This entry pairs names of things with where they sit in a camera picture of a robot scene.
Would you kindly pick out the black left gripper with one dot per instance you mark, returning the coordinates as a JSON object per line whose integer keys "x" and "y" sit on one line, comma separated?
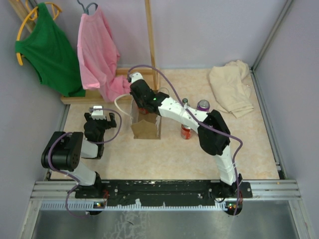
{"x": 111, "y": 124}

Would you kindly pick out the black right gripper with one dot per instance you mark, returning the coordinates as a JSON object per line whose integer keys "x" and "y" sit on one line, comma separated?
{"x": 135, "y": 98}

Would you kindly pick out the canvas bag with rope handles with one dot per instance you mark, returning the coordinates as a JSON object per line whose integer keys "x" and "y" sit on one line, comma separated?
{"x": 143, "y": 126}

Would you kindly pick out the red Coke can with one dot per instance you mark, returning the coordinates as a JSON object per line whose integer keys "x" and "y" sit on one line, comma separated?
{"x": 143, "y": 111}
{"x": 186, "y": 132}

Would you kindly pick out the purple Fanta soda can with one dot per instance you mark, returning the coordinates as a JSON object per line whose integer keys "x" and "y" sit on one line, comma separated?
{"x": 203, "y": 105}

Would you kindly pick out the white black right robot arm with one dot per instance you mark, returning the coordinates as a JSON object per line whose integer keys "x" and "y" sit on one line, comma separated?
{"x": 213, "y": 133}

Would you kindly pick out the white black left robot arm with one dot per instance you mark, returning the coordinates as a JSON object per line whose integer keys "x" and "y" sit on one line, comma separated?
{"x": 64, "y": 151}

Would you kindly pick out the pink t-shirt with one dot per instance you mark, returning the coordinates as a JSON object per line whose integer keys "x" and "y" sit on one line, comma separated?
{"x": 98, "y": 57}

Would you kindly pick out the beige folded cloth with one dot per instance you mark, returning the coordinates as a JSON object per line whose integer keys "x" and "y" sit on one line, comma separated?
{"x": 231, "y": 94}

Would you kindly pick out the green tank top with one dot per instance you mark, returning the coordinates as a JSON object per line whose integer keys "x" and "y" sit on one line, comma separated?
{"x": 46, "y": 47}

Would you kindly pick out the grey clothes hanger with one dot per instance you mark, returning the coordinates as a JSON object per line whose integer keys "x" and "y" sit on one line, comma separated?
{"x": 86, "y": 8}

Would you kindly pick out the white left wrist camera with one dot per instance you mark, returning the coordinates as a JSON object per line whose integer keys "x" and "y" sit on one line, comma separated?
{"x": 97, "y": 113}

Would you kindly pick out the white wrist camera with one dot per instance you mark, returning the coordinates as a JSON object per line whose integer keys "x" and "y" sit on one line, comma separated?
{"x": 97, "y": 113}
{"x": 135, "y": 76}

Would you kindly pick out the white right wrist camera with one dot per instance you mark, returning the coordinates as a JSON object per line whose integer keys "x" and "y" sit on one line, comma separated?
{"x": 135, "y": 76}

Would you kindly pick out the aluminium frame rail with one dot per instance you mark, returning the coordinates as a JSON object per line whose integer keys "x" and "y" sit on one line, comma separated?
{"x": 60, "y": 195}

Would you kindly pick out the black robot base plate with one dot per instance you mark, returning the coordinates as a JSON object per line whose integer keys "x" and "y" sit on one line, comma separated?
{"x": 166, "y": 192}

